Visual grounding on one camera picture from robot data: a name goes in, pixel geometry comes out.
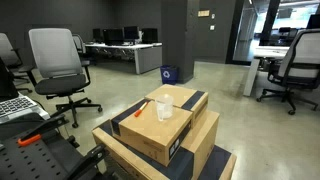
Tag clear plastic measuring cup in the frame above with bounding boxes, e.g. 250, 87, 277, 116
154, 93, 175, 122

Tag orange capped white marker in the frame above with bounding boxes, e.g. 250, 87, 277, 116
133, 100, 150, 118

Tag small cardboard box dark tape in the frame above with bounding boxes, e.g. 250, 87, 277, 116
144, 83, 209, 129

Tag blue recycling bin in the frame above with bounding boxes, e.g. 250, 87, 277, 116
160, 64, 179, 86

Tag grey white office desk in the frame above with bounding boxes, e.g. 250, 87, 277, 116
84, 41, 164, 75

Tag small cardboard box printed label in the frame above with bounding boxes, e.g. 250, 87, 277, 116
110, 97, 194, 168

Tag large cardboard box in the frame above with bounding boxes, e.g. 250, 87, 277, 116
91, 109, 221, 180

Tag flat cardboard box dark tape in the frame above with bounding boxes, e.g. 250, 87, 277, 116
196, 143, 238, 180

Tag grey mesh office chair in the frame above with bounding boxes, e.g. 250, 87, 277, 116
0, 32, 34, 94
27, 27, 104, 129
71, 33, 98, 68

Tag long white office desk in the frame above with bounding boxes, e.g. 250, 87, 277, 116
243, 45, 291, 98

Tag black office chair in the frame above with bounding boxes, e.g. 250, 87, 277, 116
278, 26, 299, 43

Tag silver laptop black keys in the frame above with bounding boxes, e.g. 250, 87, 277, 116
0, 56, 51, 125

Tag beige wall sign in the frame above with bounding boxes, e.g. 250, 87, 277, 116
197, 9, 211, 18

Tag black clamp orange handle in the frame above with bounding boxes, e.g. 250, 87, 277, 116
16, 113, 68, 148
64, 143, 111, 180

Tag white mesh black frame chair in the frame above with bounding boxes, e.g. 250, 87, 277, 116
255, 28, 320, 116

